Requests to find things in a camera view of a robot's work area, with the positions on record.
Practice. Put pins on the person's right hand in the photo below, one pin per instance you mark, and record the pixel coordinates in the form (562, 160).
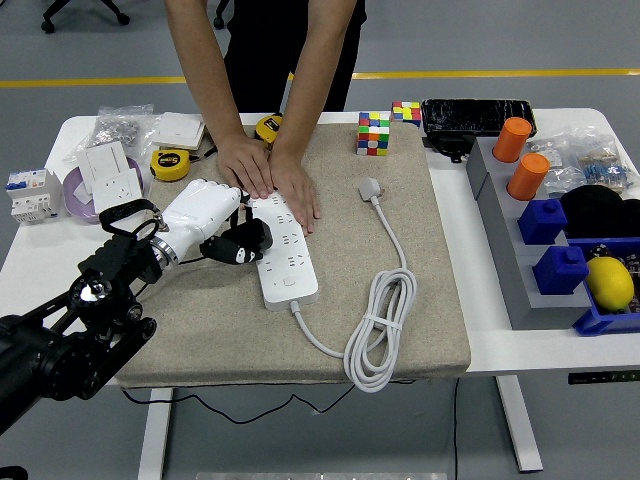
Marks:
(245, 165)

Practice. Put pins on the person's left hand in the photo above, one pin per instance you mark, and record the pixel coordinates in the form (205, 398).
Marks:
(295, 185)

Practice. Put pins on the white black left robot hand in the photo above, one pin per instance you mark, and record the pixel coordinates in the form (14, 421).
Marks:
(200, 210)

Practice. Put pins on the black power adapter plug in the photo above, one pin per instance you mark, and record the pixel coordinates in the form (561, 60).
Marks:
(257, 235)

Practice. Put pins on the white power strip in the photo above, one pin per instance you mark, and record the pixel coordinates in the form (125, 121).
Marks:
(287, 285)

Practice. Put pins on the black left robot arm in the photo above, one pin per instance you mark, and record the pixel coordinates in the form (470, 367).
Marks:
(100, 295)

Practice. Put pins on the person's right forearm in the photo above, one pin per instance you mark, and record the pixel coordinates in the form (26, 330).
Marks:
(210, 70)

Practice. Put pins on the person's left forearm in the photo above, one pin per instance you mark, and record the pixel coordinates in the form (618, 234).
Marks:
(315, 75)

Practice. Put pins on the white power strip plug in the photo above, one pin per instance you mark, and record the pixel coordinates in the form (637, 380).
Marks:
(370, 187)

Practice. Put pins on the yellow tape measure red label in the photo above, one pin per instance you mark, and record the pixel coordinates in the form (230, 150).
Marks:
(265, 127)

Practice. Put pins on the yellow black tape measure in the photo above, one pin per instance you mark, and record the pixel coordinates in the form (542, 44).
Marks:
(170, 165)

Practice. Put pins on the white socket panel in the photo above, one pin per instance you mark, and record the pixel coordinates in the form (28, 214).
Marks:
(117, 192)

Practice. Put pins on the large colourful puzzle cube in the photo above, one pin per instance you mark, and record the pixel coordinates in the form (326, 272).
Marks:
(373, 132)

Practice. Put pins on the clear bag of metal screws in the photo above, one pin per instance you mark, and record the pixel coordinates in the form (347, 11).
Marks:
(117, 130)

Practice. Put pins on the purple bowl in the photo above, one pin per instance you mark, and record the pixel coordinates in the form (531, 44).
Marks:
(85, 212)

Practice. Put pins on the grey-brown mat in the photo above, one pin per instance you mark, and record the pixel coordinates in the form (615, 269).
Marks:
(210, 325)

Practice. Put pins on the white paper slip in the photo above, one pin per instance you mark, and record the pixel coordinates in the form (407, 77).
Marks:
(81, 194)

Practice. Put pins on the person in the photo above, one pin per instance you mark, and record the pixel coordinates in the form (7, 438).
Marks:
(280, 50)

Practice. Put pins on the small colourful puzzle cube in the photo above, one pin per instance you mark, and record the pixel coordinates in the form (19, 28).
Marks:
(406, 113)

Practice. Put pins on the black office chair base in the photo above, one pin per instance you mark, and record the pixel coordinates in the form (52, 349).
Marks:
(48, 26)
(218, 22)

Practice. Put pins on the small black device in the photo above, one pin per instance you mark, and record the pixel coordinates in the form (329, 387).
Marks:
(450, 145)

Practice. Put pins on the white circuit breaker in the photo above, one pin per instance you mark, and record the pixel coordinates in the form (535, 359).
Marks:
(30, 197)

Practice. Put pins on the black plastic tray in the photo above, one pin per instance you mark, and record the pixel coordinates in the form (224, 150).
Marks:
(475, 115)

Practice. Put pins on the orange cylinder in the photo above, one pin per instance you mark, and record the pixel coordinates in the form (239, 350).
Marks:
(527, 176)
(511, 140)

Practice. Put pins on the grey block holder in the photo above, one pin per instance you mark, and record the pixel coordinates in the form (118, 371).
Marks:
(520, 280)

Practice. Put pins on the blue block with knob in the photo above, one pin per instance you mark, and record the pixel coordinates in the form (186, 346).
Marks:
(542, 222)
(560, 271)

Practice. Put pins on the clear bag of small parts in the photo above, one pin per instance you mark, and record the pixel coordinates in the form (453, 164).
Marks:
(557, 172)

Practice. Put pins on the black cloth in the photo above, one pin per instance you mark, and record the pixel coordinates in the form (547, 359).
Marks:
(595, 210)

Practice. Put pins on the clear bag of blue resistors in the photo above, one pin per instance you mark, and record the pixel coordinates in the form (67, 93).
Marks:
(607, 170)

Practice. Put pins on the yellow lemon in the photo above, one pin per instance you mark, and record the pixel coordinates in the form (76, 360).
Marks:
(609, 284)

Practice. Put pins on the blue plastic bin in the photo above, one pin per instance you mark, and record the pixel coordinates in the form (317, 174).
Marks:
(600, 322)

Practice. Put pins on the black table control panel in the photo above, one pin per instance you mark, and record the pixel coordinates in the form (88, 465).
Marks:
(602, 378)

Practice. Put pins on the white wall switch plate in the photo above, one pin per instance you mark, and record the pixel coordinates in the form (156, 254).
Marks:
(175, 129)

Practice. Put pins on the white switch panel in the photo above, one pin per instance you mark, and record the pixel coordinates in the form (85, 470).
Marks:
(105, 160)

